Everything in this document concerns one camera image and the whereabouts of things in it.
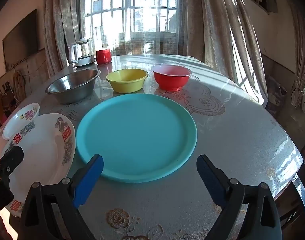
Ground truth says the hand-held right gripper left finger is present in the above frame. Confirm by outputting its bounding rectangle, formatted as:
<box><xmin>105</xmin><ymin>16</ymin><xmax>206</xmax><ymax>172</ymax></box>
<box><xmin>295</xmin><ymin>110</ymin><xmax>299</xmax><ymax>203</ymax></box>
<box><xmin>19</xmin><ymin>154</ymin><xmax>104</xmax><ymax>240</ymax></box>

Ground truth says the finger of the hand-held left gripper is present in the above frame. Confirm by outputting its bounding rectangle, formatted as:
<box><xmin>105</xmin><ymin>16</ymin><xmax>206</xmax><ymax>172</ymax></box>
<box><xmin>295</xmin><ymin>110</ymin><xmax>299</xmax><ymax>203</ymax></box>
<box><xmin>0</xmin><ymin>145</ymin><xmax>24</xmax><ymax>184</ymax></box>

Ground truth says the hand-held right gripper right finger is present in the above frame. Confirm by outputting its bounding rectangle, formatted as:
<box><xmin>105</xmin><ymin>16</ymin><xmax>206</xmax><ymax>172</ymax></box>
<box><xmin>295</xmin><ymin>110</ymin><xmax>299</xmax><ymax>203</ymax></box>
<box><xmin>196</xmin><ymin>154</ymin><xmax>283</xmax><ymax>240</ymax></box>

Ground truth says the large white floral plate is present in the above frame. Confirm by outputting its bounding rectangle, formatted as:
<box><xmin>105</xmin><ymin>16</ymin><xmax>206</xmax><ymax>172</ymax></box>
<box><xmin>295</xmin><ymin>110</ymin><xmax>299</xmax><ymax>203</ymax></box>
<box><xmin>4</xmin><ymin>113</ymin><xmax>76</xmax><ymax>217</ymax></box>

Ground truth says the teal plastic plate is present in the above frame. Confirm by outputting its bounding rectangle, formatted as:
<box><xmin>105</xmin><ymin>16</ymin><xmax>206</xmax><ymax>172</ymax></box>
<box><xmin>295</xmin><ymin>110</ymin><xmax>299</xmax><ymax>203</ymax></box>
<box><xmin>76</xmin><ymin>94</ymin><xmax>197</xmax><ymax>183</ymax></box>

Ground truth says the stainless steel bowl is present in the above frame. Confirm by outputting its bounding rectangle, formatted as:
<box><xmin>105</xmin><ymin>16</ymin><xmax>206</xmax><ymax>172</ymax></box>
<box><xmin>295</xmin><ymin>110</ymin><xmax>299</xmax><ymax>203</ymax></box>
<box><xmin>45</xmin><ymin>69</ymin><xmax>101</xmax><ymax>105</ymax></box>

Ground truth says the yellow plastic bowl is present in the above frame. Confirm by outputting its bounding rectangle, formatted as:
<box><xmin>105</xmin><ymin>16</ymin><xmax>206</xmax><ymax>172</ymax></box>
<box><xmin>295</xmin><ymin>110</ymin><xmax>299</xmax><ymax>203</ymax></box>
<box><xmin>106</xmin><ymin>69</ymin><xmax>149</xmax><ymax>93</ymax></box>

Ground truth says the red plastic bowl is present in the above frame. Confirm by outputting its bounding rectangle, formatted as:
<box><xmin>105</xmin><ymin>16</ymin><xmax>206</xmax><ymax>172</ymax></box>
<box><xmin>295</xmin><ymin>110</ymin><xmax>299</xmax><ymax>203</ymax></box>
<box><xmin>151</xmin><ymin>64</ymin><xmax>193</xmax><ymax>92</ymax></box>

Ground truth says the small white floral plate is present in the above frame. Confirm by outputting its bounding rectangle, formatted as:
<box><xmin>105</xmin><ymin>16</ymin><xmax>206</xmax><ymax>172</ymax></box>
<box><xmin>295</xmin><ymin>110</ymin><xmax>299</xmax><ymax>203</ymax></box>
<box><xmin>2</xmin><ymin>102</ymin><xmax>40</xmax><ymax>140</ymax></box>

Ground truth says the woven rattan chair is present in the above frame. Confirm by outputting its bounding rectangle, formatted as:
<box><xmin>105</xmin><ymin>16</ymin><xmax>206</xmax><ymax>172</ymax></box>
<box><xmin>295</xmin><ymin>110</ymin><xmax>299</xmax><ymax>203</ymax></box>
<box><xmin>13</xmin><ymin>71</ymin><xmax>27</xmax><ymax>103</ymax></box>

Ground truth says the plastic bag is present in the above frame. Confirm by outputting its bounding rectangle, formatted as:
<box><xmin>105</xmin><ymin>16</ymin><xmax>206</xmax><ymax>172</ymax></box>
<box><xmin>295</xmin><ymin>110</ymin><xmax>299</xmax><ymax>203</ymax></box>
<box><xmin>266</xmin><ymin>75</ymin><xmax>288</xmax><ymax>115</ymax></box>

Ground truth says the red mug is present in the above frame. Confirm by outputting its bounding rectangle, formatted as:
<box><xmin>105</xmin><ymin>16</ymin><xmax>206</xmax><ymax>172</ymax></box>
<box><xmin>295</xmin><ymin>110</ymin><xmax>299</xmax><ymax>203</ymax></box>
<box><xmin>96</xmin><ymin>49</ymin><xmax>112</xmax><ymax>64</ymax></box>

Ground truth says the white glass electric kettle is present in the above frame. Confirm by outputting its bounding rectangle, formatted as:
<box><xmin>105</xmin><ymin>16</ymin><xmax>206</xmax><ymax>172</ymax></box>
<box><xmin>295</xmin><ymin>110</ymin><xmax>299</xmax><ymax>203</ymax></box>
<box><xmin>69</xmin><ymin>38</ymin><xmax>96</xmax><ymax>67</ymax></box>

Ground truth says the beige patterned curtain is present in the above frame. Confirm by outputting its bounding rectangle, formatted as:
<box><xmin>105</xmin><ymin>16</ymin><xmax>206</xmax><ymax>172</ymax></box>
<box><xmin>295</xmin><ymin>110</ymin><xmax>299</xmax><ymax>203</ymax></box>
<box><xmin>44</xmin><ymin>0</ymin><xmax>82</xmax><ymax>78</ymax></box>
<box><xmin>185</xmin><ymin>0</ymin><xmax>265</xmax><ymax>105</ymax></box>

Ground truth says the beige tied curtain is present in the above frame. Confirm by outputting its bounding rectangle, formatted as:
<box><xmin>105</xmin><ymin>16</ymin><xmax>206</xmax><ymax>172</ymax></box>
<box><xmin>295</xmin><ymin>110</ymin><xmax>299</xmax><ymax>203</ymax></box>
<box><xmin>290</xmin><ymin>5</ymin><xmax>305</xmax><ymax>113</ymax></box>

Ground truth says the barred window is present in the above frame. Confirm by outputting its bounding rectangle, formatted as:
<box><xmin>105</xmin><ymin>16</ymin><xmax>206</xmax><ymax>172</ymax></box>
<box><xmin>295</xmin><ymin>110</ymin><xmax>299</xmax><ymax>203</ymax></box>
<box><xmin>80</xmin><ymin>0</ymin><xmax>183</xmax><ymax>53</ymax></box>

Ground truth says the black wall television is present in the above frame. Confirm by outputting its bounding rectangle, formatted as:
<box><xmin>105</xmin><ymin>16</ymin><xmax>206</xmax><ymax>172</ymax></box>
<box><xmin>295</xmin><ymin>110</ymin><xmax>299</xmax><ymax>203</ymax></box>
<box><xmin>3</xmin><ymin>9</ymin><xmax>39</xmax><ymax>72</ymax></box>

